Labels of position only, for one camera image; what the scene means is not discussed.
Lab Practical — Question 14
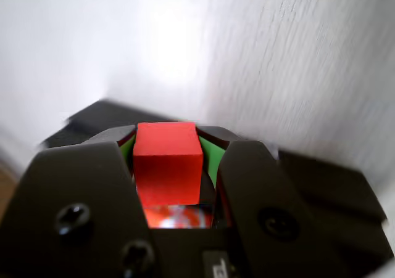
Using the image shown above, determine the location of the orange matchbox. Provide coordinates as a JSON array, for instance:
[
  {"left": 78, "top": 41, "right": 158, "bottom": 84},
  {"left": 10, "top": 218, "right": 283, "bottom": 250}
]
[{"left": 144, "top": 203, "right": 214, "bottom": 229}]

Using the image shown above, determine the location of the black box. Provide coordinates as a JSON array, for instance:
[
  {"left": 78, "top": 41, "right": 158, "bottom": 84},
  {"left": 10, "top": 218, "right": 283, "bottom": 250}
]
[{"left": 38, "top": 99, "right": 395, "bottom": 278}]

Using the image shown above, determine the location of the red cube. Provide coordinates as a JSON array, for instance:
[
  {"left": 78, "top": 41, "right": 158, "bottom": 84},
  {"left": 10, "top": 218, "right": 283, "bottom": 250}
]
[{"left": 132, "top": 121, "right": 204, "bottom": 207}]

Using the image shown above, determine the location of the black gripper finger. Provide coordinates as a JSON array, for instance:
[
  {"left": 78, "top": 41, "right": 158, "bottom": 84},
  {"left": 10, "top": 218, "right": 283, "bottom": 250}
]
[
  {"left": 196, "top": 125, "right": 353, "bottom": 278},
  {"left": 0, "top": 123, "right": 156, "bottom": 278}
]

